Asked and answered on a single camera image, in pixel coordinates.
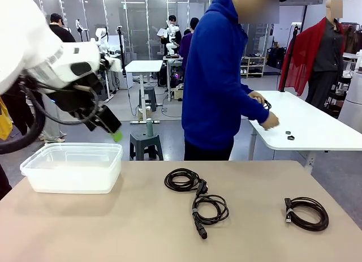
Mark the person in purple top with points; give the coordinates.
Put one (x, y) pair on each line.
(185, 47)

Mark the white side table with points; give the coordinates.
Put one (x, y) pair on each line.
(305, 115)

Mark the wooden shoe rack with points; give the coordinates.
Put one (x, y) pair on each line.
(254, 57)

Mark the grey plastic stool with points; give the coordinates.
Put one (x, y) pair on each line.
(138, 137)
(150, 93)

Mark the white standing desk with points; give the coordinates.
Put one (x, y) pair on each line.
(144, 66)

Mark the man in black jacket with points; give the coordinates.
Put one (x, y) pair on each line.
(60, 34)

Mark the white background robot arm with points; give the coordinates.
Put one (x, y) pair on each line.
(100, 35)

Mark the cardboard box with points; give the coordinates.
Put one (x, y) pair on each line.
(178, 93)

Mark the yellow jacket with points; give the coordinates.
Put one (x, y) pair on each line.
(5, 123)

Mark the person's left hand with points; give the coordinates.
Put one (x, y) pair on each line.
(256, 96)

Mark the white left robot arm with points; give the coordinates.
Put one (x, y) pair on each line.
(17, 32)

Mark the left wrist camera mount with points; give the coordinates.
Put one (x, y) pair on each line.
(113, 64)

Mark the person's right forearm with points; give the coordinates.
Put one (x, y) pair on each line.
(254, 110)

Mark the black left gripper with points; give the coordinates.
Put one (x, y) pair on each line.
(73, 100)

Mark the black camera pole stand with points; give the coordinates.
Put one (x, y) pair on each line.
(121, 47)

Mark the person's right hand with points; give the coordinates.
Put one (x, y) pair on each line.
(270, 122)

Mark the mannequin with red shawl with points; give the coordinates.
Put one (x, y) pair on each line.
(302, 55)

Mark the black bags pile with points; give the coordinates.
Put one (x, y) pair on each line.
(275, 56)

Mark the person in blue hoodie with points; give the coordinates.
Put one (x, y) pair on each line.
(209, 75)

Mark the small white humanoid robot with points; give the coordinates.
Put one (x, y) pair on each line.
(171, 47)

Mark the clear plastic storage container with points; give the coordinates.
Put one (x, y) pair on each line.
(70, 180)

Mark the person's left forearm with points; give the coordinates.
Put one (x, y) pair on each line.
(246, 89)

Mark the brown clothes on rack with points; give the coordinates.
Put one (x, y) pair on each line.
(350, 38)

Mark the dark bulky garment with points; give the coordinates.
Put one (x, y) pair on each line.
(3, 182)

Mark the white handheld device on stand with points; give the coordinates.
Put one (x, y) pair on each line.
(79, 25)

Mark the person in black holding paper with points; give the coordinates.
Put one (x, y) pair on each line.
(177, 37)

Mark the green bottle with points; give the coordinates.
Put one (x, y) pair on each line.
(149, 127)

